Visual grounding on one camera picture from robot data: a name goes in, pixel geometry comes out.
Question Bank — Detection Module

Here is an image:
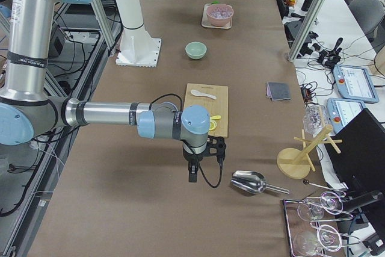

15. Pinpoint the metal ice scoop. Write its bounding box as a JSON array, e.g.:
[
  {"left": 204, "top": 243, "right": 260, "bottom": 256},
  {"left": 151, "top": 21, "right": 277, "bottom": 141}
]
[{"left": 231, "top": 170, "right": 290, "bottom": 194}]

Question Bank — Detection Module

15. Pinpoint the clear glass cup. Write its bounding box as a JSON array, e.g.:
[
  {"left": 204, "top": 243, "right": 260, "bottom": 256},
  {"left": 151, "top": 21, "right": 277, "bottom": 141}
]
[
  {"left": 292, "top": 224, "right": 342, "bottom": 256},
  {"left": 297, "top": 191, "right": 343, "bottom": 221}
]

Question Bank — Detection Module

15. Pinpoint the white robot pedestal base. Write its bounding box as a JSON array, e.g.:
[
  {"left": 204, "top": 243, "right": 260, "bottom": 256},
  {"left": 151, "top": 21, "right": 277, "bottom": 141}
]
[{"left": 115, "top": 0, "right": 162, "bottom": 67}]

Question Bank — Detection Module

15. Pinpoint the grey office chair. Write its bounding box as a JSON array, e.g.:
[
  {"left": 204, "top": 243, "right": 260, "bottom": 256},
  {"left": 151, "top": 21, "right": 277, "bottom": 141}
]
[{"left": 348, "top": 0, "right": 384, "bottom": 42}]

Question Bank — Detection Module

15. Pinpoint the grey purple folded cloth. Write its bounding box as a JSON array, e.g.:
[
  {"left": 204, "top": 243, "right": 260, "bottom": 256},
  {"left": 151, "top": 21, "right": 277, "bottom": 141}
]
[{"left": 266, "top": 82, "right": 291, "bottom": 101}]

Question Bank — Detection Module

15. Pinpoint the blue teach pendant lower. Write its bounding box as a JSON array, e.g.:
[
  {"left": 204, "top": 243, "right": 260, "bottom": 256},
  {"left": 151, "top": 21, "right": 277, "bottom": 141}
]
[{"left": 327, "top": 98, "right": 366, "bottom": 134}]

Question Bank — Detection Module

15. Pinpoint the bamboo cutting board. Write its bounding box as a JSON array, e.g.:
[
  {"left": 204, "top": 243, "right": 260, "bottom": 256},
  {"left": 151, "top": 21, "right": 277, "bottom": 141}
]
[{"left": 184, "top": 83, "right": 229, "bottom": 138}]

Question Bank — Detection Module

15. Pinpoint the blue teach pendant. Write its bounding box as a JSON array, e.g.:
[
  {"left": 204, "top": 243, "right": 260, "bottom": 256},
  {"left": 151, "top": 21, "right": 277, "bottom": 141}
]
[
  {"left": 333, "top": 64, "right": 380, "bottom": 104},
  {"left": 327, "top": 98, "right": 366, "bottom": 134}
]

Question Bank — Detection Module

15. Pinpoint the black monitor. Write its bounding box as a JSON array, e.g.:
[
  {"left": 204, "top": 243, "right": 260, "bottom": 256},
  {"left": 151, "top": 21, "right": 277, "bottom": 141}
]
[{"left": 325, "top": 108, "right": 384, "bottom": 194}]

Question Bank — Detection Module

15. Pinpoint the blue teach pendant upper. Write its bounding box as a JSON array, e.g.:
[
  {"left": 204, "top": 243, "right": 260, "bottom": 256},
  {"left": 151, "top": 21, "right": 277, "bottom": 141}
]
[{"left": 333, "top": 64, "right": 380, "bottom": 104}]

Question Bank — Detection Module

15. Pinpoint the white ceramic spoon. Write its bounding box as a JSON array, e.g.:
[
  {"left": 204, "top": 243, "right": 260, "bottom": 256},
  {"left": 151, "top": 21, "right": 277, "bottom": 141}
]
[{"left": 190, "top": 89, "right": 217, "bottom": 100}]

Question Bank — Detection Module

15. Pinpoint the cream rectangular tray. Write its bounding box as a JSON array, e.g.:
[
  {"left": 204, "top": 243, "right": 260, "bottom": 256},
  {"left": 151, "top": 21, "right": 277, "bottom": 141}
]
[{"left": 201, "top": 4, "right": 234, "bottom": 29}]

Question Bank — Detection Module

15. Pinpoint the mint green bowl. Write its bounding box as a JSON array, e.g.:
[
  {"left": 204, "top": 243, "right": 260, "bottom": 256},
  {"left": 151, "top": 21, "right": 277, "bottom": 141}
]
[{"left": 185, "top": 42, "right": 207, "bottom": 60}]

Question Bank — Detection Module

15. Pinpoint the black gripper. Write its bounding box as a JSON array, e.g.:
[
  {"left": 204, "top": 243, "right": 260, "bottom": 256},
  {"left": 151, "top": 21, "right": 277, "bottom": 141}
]
[{"left": 183, "top": 136, "right": 226, "bottom": 182}]

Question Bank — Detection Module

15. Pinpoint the lemon slices stack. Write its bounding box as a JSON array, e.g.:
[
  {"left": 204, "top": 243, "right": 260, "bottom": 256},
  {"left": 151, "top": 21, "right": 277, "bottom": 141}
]
[{"left": 209, "top": 120, "right": 217, "bottom": 131}]

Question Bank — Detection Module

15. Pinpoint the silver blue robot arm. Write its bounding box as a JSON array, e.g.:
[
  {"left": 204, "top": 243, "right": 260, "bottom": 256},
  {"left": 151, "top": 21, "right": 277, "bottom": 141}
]
[{"left": 1, "top": 0, "right": 226, "bottom": 182}]

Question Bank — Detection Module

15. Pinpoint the clear plastic ice container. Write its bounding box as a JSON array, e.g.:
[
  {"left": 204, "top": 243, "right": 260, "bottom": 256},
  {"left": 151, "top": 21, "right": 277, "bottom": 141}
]
[{"left": 303, "top": 105, "right": 330, "bottom": 135}]

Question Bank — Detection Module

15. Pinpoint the aluminium frame post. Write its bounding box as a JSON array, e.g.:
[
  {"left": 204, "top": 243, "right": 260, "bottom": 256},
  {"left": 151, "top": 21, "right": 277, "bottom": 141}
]
[{"left": 288, "top": 0, "right": 325, "bottom": 63}]

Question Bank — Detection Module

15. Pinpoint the pink bowl of ice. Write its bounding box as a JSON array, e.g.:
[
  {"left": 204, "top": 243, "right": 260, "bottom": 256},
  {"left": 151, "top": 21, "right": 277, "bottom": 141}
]
[{"left": 206, "top": 4, "right": 234, "bottom": 27}]

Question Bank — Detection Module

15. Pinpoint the wooden cup tree stand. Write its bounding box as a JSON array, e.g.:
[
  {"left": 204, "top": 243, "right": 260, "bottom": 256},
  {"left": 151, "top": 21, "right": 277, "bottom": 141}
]
[{"left": 277, "top": 125, "right": 343, "bottom": 179}]

